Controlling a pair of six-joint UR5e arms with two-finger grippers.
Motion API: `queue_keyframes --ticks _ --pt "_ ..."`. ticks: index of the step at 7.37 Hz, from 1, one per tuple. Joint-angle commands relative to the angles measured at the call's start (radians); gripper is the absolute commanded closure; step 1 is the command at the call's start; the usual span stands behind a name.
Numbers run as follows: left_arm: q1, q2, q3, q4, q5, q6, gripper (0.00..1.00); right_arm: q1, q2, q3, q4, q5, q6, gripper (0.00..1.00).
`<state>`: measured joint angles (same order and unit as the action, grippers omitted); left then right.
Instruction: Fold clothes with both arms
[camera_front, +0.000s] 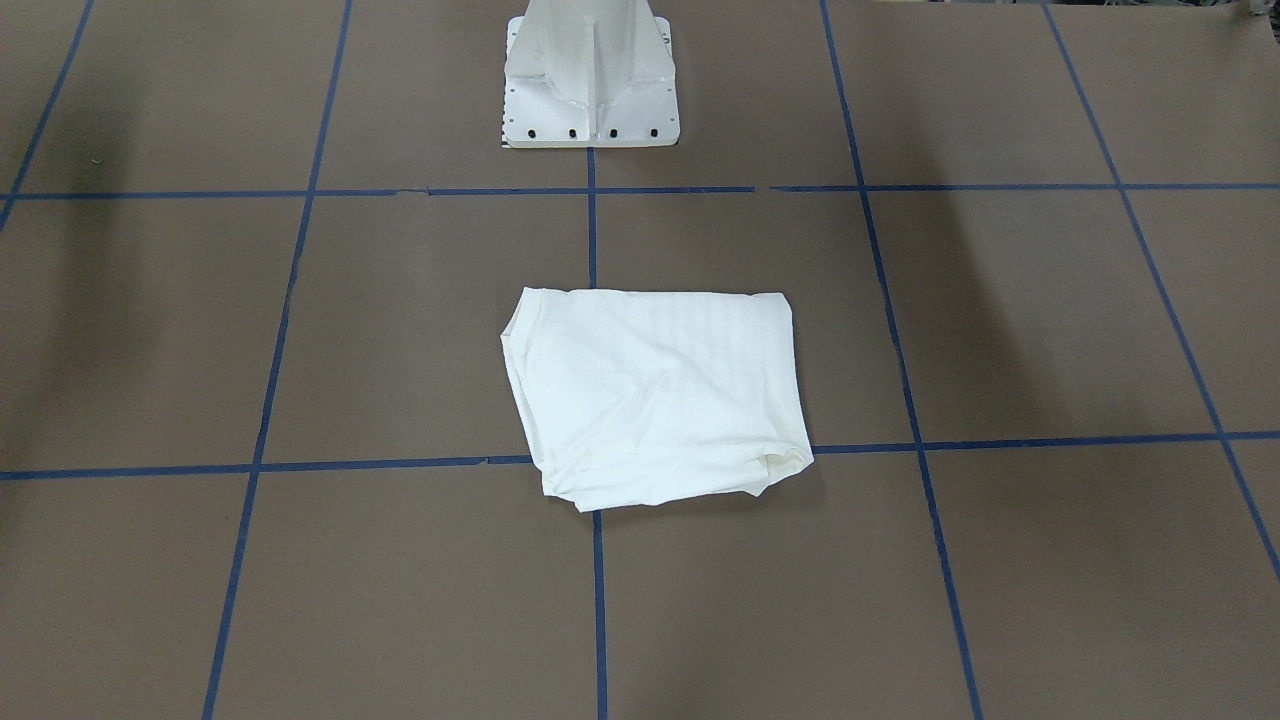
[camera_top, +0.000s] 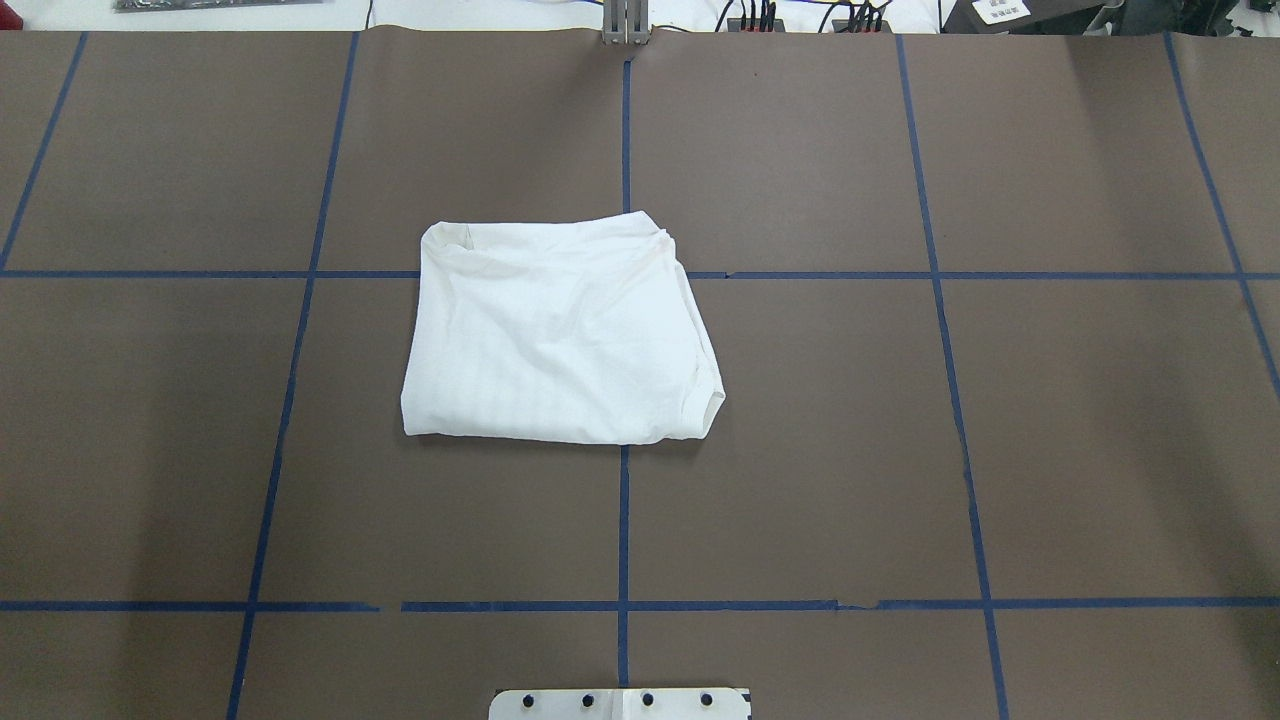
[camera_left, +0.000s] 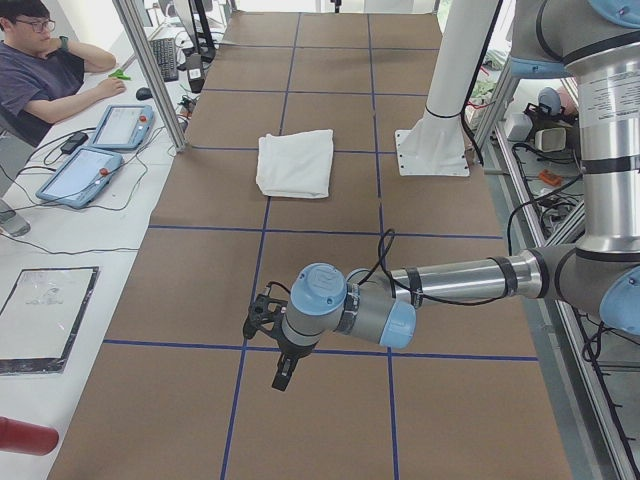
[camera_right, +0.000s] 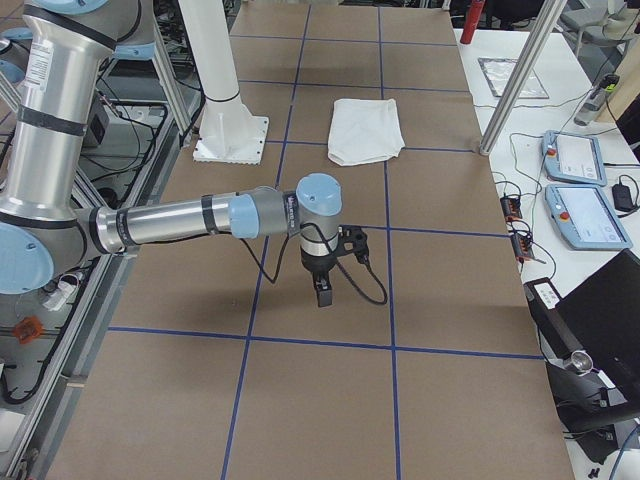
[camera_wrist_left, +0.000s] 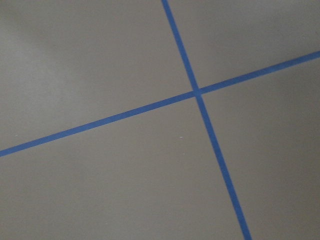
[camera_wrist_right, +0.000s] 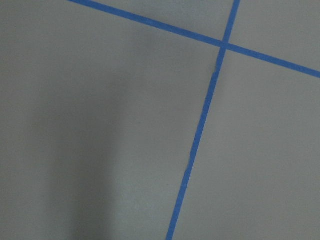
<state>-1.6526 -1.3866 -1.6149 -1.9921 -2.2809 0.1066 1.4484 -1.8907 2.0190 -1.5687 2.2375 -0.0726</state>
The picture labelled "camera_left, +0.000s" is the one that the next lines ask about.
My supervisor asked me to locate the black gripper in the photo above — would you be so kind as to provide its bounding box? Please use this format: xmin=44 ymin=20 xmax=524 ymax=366
xmin=272 ymin=333 xmax=315 ymax=392

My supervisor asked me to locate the seated person dark shirt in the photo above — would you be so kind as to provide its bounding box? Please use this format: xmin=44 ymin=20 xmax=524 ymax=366
xmin=1 ymin=1 xmax=126 ymax=146

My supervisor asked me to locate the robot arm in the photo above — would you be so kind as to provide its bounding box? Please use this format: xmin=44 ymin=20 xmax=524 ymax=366
xmin=272 ymin=1 xmax=639 ymax=391

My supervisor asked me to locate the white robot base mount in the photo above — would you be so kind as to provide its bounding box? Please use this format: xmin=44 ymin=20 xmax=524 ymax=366
xmin=395 ymin=0 xmax=501 ymax=177

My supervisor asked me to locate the black keyboard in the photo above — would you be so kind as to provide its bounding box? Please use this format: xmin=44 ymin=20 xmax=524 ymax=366
xmin=149 ymin=38 xmax=179 ymax=82

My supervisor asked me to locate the black computer mouse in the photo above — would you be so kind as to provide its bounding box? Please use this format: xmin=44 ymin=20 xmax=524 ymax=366
xmin=136 ymin=87 xmax=153 ymax=101

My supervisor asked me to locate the blue teach pendant near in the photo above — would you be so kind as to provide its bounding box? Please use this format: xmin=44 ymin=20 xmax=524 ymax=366
xmin=36 ymin=147 xmax=124 ymax=209

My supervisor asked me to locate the red cylinder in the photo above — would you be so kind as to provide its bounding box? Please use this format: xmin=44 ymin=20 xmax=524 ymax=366
xmin=1 ymin=417 xmax=59 ymax=456

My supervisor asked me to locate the aluminium frame post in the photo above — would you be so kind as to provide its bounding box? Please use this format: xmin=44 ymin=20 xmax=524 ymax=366
xmin=112 ymin=0 xmax=187 ymax=153

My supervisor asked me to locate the white long-sleeve printed shirt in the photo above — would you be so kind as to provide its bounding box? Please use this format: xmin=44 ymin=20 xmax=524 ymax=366
xmin=256 ymin=129 xmax=334 ymax=199

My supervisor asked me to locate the aluminium frame rail right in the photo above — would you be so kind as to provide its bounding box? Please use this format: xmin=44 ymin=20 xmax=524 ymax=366
xmin=469 ymin=49 xmax=640 ymax=480

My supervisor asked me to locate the blue teach pendant far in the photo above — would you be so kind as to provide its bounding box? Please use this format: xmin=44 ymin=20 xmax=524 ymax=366
xmin=89 ymin=104 xmax=155 ymax=150

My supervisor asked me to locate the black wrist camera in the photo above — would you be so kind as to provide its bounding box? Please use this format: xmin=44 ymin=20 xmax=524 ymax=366
xmin=242 ymin=294 xmax=288 ymax=340

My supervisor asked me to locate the green object on desk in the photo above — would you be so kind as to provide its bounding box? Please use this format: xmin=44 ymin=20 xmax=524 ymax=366
xmin=109 ymin=69 xmax=131 ymax=81

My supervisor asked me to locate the blue teach pendant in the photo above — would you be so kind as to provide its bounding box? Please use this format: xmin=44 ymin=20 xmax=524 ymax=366
xmin=89 ymin=104 xmax=155 ymax=150
xmin=36 ymin=147 xmax=124 ymax=209

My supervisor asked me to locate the framed white board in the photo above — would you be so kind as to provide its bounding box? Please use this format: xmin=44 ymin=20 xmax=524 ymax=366
xmin=1 ymin=266 xmax=99 ymax=376

